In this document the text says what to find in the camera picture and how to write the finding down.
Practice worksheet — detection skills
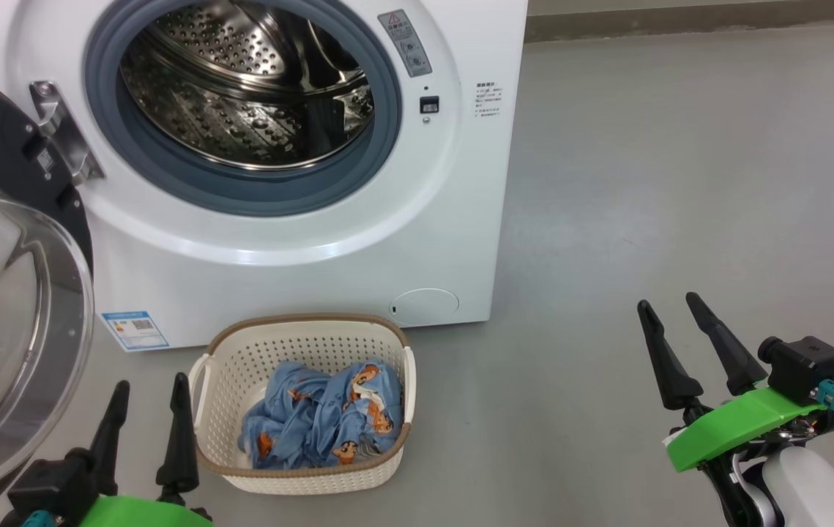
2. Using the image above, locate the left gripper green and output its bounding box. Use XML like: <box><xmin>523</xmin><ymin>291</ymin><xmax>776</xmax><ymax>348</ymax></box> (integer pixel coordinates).
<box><xmin>76</xmin><ymin>372</ymin><xmax>214</xmax><ymax>527</ymax></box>

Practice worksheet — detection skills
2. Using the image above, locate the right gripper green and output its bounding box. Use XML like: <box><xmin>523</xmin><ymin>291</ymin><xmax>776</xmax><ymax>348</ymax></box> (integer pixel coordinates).
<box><xmin>636</xmin><ymin>291</ymin><xmax>834</xmax><ymax>498</ymax></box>

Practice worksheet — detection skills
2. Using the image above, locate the white front-load washing machine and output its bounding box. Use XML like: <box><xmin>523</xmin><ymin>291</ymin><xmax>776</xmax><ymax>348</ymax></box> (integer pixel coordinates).
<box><xmin>0</xmin><ymin>0</ymin><xmax>529</xmax><ymax>354</ymax></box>

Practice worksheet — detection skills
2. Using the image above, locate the grey rubber door gasket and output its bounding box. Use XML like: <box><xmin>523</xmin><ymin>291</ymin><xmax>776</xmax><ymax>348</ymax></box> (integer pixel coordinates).
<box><xmin>83</xmin><ymin>0</ymin><xmax>403</xmax><ymax>218</ymax></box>

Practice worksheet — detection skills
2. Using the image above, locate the metal door hinge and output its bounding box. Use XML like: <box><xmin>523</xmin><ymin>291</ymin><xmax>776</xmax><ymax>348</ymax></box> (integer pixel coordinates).
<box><xmin>29</xmin><ymin>81</ymin><xmax>105</xmax><ymax>185</ymax></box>

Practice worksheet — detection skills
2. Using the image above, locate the stainless steel washing machine drum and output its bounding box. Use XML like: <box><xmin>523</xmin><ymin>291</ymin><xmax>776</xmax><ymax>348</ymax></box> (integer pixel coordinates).
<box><xmin>118</xmin><ymin>0</ymin><xmax>376</xmax><ymax>171</ymax></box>

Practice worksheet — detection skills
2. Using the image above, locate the blue energy label sticker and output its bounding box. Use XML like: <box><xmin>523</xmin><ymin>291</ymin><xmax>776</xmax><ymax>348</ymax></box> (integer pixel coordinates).
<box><xmin>101</xmin><ymin>311</ymin><xmax>170</xmax><ymax>353</ymax></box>

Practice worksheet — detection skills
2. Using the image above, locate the cream perforated laundry basket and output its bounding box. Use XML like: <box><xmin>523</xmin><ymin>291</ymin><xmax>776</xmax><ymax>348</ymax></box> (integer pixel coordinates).
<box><xmin>188</xmin><ymin>313</ymin><xmax>417</xmax><ymax>496</ymax></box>

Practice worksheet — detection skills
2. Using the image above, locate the round white filter cover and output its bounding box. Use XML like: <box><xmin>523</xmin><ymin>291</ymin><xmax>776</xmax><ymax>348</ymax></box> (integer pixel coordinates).
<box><xmin>389</xmin><ymin>288</ymin><xmax>461</xmax><ymax>328</ymax></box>

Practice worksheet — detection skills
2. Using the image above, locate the black printed text label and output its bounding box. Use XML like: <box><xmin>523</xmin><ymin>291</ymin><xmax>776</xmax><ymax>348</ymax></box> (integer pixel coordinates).
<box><xmin>474</xmin><ymin>81</ymin><xmax>504</xmax><ymax>119</ymax></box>

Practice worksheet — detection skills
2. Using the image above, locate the grey warning sticker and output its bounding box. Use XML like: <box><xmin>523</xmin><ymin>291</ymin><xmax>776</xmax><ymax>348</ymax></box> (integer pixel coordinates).
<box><xmin>377</xmin><ymin>9</ymin><xmax>433</xmax><ymax>78</ymax></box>

